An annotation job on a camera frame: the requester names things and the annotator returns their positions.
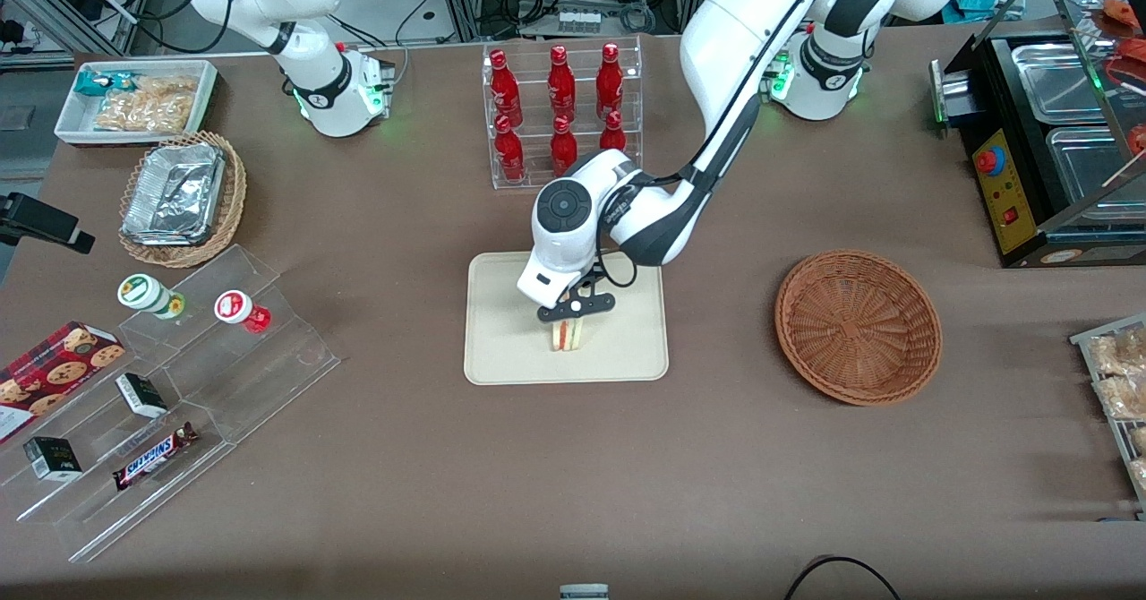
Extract light oval wicker basket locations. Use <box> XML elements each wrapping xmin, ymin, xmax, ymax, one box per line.
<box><xmin>118</xmin><ymin>130</ymin><xmax>248</xmax><ymax>269</ymax></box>

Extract brown snickers bar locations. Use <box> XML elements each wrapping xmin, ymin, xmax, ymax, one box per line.
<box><xmin>112</xmin><ymin>421</ymin><xmax>200</xmax><ymax>492</ymax></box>

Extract beige rectangular tray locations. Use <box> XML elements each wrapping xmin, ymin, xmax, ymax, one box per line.
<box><xmin>464</xmin><ymin>247</ymin><xmax>670</xmax><ymax>385</ymax></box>

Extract steel food pan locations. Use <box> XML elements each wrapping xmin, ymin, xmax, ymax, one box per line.
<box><xmin>1045</xmin><ymin>124</ymin><xmax>1146</xmax><ymax>206</ymax></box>
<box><xmin>1011</xmin><ymin>41</ymin><xmax>1109</xmax><ymax>127</ymax></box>

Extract black looped cable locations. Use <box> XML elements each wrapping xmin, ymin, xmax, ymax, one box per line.
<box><xmin>784</xmin><ymin>556</ymin><xmax>902</xmax><ymax>600</ymax></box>

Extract red tartan cookie box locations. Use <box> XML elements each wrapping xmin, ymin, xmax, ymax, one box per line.
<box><xmin>0</xmin><ymin>321</ymin><xmax>126</xmax><ymax>446</ymax></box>

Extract clear bag of crackers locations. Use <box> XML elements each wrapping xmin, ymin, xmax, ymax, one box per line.
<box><xmin>93</xmin><ymin>75</ymin><xmax>201</xmax><ymax>133</ymax></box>

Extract white rectangular snack bin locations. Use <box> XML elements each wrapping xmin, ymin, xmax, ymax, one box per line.
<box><xmin>54</xmin><ymin>59</ymin><xmax>220</xmax><ymax>148</ymax></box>

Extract black bar wrist camera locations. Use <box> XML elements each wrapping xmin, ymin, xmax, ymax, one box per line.
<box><xmin>536</xmin><ymin>269</ymin><xmax>616</xmax><ymax>324</ymax></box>

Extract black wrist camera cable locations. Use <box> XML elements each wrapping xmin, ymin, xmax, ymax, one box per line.
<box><xmin>591</xmin><ymin>224</ymin><xmax>639</xmax><ymax>289</ymax></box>

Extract small black box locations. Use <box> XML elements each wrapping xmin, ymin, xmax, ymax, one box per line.
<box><xmin>115</xmin><ymin>372</ymin><xmax>169</xmax><ymax>420</ymax></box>
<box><xmin>22</xmin><ymin>436</ymin><xmax>83</xmax><ymax>481</ymax></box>

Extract triangular sandwich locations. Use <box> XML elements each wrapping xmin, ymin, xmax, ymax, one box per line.
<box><xmin>551</xmin><ymin>317</ymin><xmax>593</xmax><ymax>351</ymax></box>

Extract clear acrylic stepped stand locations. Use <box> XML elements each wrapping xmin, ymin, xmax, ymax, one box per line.
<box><xmin>0</xmin><ymin>243</ymin><xmax>342</xmax><ymax>564</ymax></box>

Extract tray with packaged pastries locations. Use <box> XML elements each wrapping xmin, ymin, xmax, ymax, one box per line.
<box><xmin>1070</xmin><ymin>313</ymin><xmax>1146</xmax><ymax>522</ymax></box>

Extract black food warmer case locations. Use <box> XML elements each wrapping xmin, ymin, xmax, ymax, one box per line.
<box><xmin>929</xmin><ymin>0</ymin><xmax>1146</xmax><ymax>270</ymax></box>

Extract green lid yogurt cup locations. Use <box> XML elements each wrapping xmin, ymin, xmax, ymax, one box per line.
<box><xmin>117</xmin><ymin>273</ymin><xmax>186</xmax><ymax>321</ymax></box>

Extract brown round wicker basket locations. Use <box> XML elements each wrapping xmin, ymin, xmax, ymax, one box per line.
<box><xmin>774</xmin><ymin>250</ymin><xmax>943</xmax><ymax>406</ymax></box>

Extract silver foil container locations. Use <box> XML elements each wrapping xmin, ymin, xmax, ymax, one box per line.
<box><xmin>121</xmin><ymin>141</ymin><xmax>227</xmax><ymax>247</ymax></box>

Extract wrapped bread pack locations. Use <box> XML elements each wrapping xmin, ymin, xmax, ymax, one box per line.
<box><xmin>1088</xmin><ymin>327</ymin><xmax>1146</xmax><ymax>377</ymax></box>
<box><xmin>1094</xmin><ymin>374</ymin><xmax>1146</xmax><ymax>420</ymax></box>

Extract black clamp bracket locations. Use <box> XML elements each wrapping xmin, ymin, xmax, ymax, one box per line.
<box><xmin>0</xmin><ymin>192</ymin><xmax>96</xmax><ymax>254</ymax></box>

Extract red lid yogurt cup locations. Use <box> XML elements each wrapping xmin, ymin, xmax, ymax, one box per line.
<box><xmin>214</xmin><ymin>289</ymin><xmax>272</xmax><ymax>334</ymax></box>

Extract teal snack packet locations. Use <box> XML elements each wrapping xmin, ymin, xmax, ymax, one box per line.
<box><xmin>73</xmin><ymin>69</ymin><xmax>137</xmax><ymax>98</ymax></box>

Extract clear acrylic bottle rack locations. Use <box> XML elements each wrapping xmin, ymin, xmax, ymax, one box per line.
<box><xmin>482</xmin><ymin>35</ymin><xmax>644</xmax><ymax>191</ymax></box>

